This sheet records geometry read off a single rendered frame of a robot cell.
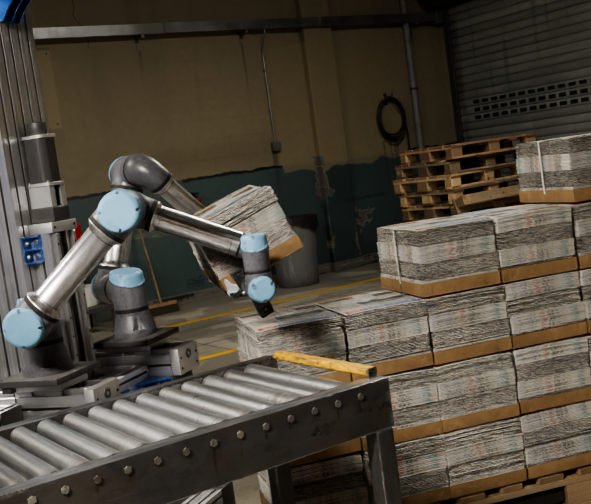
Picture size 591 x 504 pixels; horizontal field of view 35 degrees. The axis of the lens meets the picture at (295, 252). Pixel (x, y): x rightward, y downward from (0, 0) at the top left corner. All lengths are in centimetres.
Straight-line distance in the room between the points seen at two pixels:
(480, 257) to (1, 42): 170
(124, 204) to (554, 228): 150
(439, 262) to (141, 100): 721
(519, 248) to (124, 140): 709
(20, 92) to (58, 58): 663
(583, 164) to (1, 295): 199
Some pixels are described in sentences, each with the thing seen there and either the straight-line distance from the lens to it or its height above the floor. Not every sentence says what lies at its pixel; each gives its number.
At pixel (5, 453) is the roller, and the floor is 79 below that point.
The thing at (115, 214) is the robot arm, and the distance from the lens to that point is 261.
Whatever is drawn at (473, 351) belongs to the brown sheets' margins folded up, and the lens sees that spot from 322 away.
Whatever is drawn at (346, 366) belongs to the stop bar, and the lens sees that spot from 234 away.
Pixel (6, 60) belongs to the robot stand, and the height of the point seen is 178.
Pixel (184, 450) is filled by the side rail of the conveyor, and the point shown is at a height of 78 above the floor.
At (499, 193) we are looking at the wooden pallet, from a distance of 960.
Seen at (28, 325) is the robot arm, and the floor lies 99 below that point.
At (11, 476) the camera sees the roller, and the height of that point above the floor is 80.
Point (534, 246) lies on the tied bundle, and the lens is 328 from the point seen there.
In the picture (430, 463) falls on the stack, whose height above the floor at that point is 28.
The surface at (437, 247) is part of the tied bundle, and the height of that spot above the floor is 99.
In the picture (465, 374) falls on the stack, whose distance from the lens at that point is 321.
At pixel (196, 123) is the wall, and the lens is 1031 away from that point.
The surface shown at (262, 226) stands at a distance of 296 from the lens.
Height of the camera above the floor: 133
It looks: 5 degrees down
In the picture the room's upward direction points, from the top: 8 degrees counter-clockwise
